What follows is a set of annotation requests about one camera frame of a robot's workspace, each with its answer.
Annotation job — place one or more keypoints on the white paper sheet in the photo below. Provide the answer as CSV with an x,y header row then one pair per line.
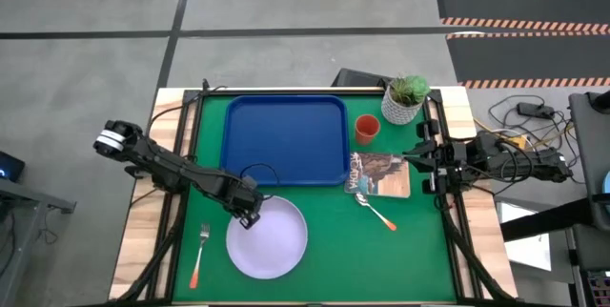
x,y
524,250

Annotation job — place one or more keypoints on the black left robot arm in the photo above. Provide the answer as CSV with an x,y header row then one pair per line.
x,y
162,164

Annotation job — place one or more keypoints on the black flat device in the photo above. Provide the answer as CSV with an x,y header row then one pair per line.
x,y
355,79

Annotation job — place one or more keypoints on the dark device with blue light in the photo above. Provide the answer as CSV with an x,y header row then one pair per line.
x,y
9,166

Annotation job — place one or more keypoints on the blue plastic tray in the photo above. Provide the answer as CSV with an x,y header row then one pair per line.
x,y
286,140

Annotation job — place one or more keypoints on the black metal table frame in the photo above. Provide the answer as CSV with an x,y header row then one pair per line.
x,y
472,255

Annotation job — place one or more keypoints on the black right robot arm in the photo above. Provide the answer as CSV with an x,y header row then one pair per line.
x,y
524,164

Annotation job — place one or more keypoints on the Acadia picture book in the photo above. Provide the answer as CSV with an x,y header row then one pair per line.
x,y
381,173

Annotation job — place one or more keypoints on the grey and black stand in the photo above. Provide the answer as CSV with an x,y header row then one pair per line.
x,y
591,154

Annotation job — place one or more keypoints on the large black hazard-striped floor mat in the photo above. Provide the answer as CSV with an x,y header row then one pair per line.
x,y
524,2

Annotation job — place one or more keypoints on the grey metal cart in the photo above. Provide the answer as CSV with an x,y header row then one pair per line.
x,y
24,202

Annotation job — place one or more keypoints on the green table mat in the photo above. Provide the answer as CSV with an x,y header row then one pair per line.
x,y
310,250

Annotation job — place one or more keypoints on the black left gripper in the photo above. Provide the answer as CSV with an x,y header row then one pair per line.
x,y
238,195

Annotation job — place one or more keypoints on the lavender round plate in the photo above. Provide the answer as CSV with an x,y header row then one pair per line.
x,y
271,245

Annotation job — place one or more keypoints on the orange plastic cup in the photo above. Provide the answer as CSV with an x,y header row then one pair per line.
x,y
367,128

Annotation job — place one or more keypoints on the succulent in white patterned pot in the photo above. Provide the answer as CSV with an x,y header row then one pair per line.
x,y
402,102

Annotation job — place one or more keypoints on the black power adapter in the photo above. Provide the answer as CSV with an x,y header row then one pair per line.
x,y
534,109

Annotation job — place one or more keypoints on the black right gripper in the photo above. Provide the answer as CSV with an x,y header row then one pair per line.
x,y
450,161

